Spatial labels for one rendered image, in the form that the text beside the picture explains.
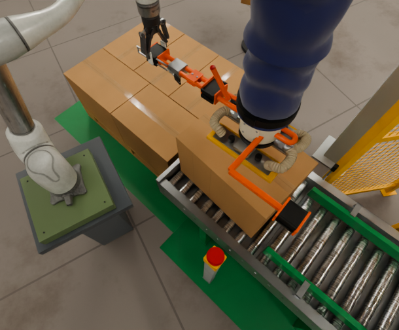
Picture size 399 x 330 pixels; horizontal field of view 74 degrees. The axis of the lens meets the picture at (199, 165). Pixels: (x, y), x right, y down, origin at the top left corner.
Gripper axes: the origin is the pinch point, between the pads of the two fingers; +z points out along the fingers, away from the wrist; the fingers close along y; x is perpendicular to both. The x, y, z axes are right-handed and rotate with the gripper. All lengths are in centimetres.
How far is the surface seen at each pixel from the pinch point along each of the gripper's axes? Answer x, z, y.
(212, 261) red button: -79, 18, -50
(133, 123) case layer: 27, 67, -12
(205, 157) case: -44, 27, -15
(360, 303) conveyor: -148, 72, -6
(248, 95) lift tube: -56, -21, -8
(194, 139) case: -33.0, 27.0, -10.5
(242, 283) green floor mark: -100, 122, -34
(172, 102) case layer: 20, 67, 20
